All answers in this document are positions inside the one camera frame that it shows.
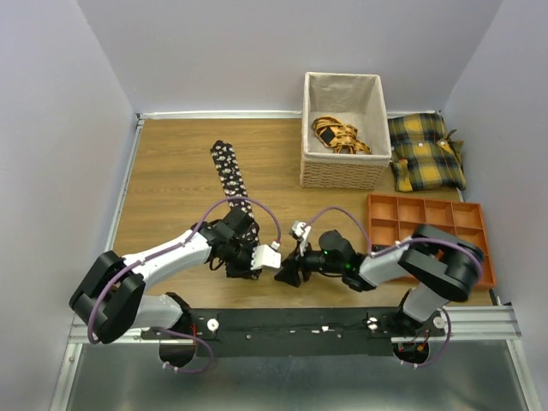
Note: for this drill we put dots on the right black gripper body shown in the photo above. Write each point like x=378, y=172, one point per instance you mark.
x=317, y=260

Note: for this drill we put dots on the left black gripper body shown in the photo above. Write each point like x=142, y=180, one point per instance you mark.
x=238, y=261

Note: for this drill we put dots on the black floral tie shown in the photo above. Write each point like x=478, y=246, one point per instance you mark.
x=229, y=173

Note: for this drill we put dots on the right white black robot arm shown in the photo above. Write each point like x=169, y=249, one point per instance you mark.
x=446, y=268

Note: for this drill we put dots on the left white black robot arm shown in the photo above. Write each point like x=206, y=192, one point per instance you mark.
x=111, y=298

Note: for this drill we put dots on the orange compartment tray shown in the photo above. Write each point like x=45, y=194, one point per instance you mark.
x=393, y=218

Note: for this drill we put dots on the wicker basket with liner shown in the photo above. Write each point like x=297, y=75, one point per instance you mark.
x=357, y=99

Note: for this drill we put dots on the orange patterned tie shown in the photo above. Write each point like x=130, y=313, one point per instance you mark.
x=340, y=137

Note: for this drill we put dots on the yellow plaid shirt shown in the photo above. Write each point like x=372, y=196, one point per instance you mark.
x=424, y=154

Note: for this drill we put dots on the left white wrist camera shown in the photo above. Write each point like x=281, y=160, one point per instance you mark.
x=266, y=256

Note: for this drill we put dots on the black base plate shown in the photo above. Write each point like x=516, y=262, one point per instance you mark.
x=306, y=331

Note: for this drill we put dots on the aluminium frame rail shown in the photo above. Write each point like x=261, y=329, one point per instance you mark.
x=467, y=324

